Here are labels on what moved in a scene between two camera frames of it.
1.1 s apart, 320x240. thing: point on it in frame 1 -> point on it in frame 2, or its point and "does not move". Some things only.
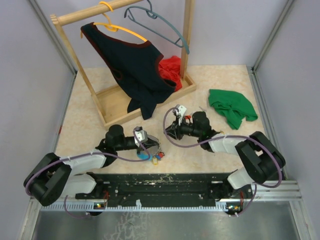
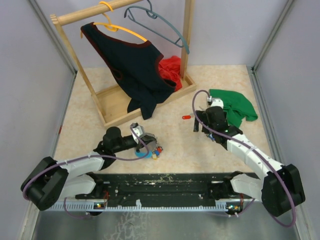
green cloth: (232, 106) does not move
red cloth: (170, 69) does not move
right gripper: (175, 131) -> (202, 115)
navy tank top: (135, 66) does not move
